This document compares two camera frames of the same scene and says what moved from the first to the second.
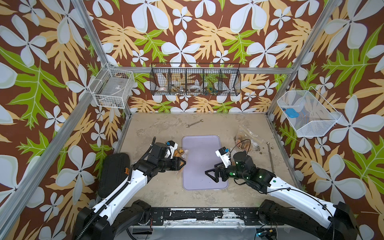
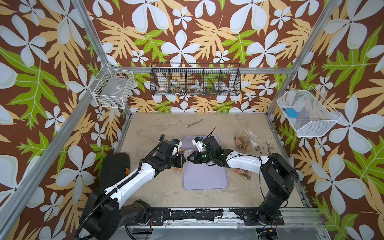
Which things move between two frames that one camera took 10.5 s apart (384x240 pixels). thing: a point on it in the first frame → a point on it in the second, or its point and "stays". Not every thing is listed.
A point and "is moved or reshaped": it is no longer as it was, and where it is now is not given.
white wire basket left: (111, 87) stays
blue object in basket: (291, 113) stays
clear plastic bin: (309, 116) stays
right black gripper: (217, 174) → (196, 159)
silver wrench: (188, 125) stays
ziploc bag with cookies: (181, 153) is moved or reshaped
